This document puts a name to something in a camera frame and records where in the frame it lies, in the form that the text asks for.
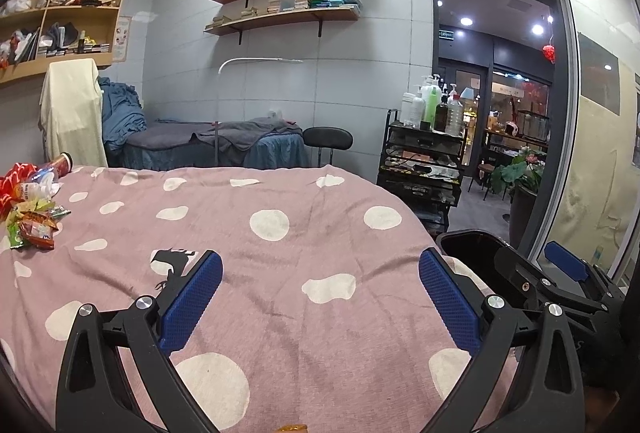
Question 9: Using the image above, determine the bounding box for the clear plastic bottle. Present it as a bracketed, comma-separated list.
[445, 83, 463, 138]

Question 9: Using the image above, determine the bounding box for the colourful snack wrapper pile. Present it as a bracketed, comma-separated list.
[1, 162, 70, 251]

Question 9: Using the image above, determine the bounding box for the dark brown trash bin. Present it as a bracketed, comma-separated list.
[436, 229, 533, 288]

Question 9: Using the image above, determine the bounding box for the potted green plant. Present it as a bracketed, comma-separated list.
[490, 146, 547, 249]

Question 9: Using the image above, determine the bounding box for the glass double door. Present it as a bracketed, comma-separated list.
[437, 58, 491, 176]

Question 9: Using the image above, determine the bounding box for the red chip can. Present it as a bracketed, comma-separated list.
[47, 153, 74, 178]

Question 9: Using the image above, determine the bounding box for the black wire shelf cart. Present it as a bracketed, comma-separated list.
[376, 109, 464, 236]

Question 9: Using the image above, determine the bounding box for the white curved floor lamp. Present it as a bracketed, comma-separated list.
[214, 56, 305, 169]

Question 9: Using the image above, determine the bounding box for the wooden cubby shelf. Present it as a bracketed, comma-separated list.
[1, 0, 128, 84]

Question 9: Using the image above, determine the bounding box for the cream cloth covered chair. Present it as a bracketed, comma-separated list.
[38, 58, 107, 167]

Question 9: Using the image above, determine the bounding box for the lower wooden wall shelf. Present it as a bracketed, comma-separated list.
[204, 0, 362, 39]

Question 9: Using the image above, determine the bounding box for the black round stool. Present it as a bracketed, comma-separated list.
[303, 127, 354, 167]

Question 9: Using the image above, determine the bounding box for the pink polka dot blanket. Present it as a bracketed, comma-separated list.
[1, 167, 470, 432]

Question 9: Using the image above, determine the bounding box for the green plastic bottle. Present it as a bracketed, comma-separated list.
[421, 75, 442, 126]

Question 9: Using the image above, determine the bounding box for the blue cloth pile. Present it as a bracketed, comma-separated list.
[98, 77, 148, 155]

